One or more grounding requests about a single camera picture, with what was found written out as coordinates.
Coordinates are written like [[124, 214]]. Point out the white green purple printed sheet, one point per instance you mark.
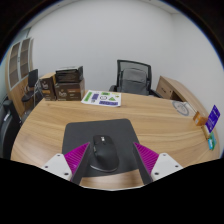
[[101, 98]]

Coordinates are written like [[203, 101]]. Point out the orange-brown cardboard box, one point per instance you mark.
[[199, 118]]

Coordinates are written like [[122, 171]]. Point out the large brown cardboard box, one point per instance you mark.
[[70, 91]]

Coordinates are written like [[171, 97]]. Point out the black leather chair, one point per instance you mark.
[[8, 130]]

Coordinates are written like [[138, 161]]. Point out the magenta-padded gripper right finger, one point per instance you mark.
[[165, 164]]

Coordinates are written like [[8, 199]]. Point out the blue wipes packet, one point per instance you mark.
[[210, 143]]

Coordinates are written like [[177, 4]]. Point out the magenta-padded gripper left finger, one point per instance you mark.
[[60, 165]]

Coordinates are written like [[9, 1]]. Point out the black mesh office chair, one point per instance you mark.
[[120, 65]]

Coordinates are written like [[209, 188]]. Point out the small brown cardboard box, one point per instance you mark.
[[47, 88]]

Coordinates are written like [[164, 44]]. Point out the green wipes packet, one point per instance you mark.
[[213, 140]]

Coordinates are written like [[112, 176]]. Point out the dark grey computer mouse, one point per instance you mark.
[[105, 155]]

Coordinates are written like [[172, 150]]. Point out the grey backpack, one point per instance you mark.
[[134, 81]]

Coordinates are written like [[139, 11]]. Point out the black flat box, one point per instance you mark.
[[69, 74]]

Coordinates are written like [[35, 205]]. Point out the tan small packet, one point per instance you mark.
[[205, 132]]

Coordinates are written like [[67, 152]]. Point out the dark grey mouse pad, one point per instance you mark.
[[100, 128]]

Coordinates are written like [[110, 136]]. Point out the purple standing package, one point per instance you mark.
[[212, 119]]

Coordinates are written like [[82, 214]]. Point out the round grey printed disc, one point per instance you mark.
[[182, 108]]

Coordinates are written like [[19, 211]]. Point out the wooden side desk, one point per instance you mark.
[[180, 90]]

